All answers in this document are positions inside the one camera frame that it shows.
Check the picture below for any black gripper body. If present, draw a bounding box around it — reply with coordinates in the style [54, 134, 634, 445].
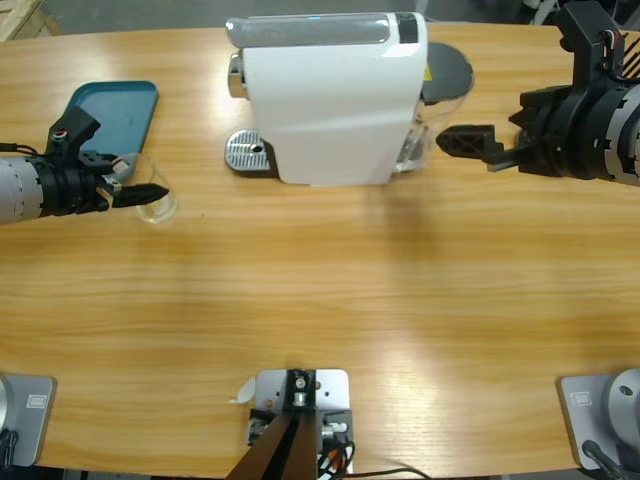
[487, 88, 626, 180]
[37, 158, 121, 219]

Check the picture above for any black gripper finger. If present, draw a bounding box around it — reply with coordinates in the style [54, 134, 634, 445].
[110, 182, 171, 210]
[79, 148, 124, 176]
[435, 123, 505, 165]
[508, 85, 571, 126]

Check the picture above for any clear drinking glass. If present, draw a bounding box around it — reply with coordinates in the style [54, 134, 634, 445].
[107, 152, 179, 225]

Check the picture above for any grey coffee machine lever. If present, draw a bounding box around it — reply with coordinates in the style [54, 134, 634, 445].
[224, 13, 396, 49]

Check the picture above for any white capsule coffee machine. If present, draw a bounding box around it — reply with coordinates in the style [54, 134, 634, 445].
[223, 10, 431, 189]

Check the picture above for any teal plastic tray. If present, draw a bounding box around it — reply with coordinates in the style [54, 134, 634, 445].
[45, 80, 160, 169]

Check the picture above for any clear water tank grey lid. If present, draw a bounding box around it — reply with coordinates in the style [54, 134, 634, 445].
[392, 42, 475, 181]

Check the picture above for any wooden pallet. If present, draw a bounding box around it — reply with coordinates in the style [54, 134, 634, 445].
[0, 0, 64, 42]

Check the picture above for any white tape piece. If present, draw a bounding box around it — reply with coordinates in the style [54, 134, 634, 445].
[228, 377, 257, 405]

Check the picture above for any dark object at right edge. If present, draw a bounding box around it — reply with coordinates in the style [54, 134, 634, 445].
[248, 368, 355, 474]

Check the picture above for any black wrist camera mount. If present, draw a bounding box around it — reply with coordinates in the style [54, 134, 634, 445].
[552, 1, 640, 91]
[46, 103, 101, 159]

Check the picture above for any white metal chair frame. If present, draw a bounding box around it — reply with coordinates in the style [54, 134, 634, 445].
[522, 0, 559, 24]

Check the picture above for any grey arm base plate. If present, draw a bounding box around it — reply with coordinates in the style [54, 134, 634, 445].
[0, 374, 58, 467]
[557, 368, 640, 471]

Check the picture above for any black base cable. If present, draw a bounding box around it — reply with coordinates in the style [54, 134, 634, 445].
[582, 439, 629, 480]
[0, 428, 21, 469]

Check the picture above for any dark camera post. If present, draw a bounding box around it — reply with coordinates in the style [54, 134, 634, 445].
[224, 368, 321, 480]

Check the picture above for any orange cable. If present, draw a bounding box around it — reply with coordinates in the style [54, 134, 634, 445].
[319, 444, 351, 476]

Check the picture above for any thin black power cable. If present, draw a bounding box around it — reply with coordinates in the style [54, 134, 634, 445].
[344, 467, 434, 480]

